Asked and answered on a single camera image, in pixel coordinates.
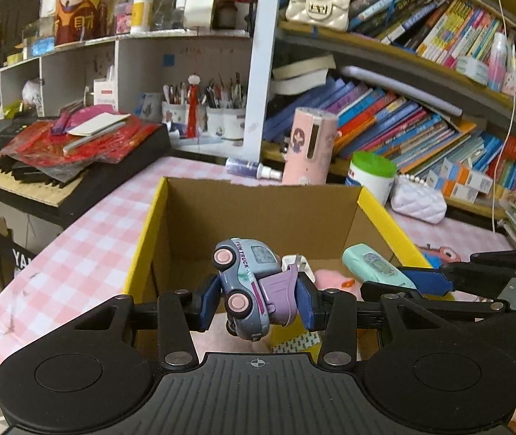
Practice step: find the red paper stack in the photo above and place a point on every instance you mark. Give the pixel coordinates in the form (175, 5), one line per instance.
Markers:
(62, 156)

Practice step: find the cream quilted handbag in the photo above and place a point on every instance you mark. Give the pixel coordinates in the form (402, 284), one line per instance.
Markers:
(330, 14)

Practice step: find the white quilted purse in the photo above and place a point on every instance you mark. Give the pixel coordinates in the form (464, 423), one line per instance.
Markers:
(416, 200)

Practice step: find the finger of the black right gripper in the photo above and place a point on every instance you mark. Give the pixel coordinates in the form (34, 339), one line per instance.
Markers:
(334, 313)

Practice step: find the black electronic keyboard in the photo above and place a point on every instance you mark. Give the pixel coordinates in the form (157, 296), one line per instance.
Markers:
(62, 193)

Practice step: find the white charger plug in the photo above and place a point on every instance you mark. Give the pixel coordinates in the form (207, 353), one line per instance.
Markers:
(300, 262)

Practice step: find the small spray bottle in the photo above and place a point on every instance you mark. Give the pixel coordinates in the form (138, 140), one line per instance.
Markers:
(251, 169)

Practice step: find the fortune god figure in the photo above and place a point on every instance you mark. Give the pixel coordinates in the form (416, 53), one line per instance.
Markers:
(80, 20)

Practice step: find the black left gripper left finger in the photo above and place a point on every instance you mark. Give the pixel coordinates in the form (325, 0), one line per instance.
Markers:
(180, 313)

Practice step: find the mint green toy case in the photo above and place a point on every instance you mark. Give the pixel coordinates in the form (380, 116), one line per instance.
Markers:
(367, 265)

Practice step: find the pink cartoon desk mat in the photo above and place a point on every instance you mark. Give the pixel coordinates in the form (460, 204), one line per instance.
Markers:
(464, 239)

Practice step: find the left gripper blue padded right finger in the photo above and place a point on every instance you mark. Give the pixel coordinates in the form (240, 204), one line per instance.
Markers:
(428, 281)

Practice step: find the pink plush toy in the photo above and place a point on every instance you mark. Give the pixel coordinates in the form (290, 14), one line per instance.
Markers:
(331, 279)

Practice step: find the blue purple toy car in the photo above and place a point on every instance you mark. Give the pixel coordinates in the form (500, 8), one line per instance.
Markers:
(259, 292)

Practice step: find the orange white medicine box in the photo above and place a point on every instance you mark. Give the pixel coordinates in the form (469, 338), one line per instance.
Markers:
(456, 181)

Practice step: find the yellow cardboard box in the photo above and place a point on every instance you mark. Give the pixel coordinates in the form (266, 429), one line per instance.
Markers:
(189, 217)

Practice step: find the white jar green lid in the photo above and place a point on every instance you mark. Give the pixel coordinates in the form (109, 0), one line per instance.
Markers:
(376, 173)

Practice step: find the pink cylindrical holder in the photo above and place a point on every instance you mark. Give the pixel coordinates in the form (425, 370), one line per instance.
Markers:
(310, 150)

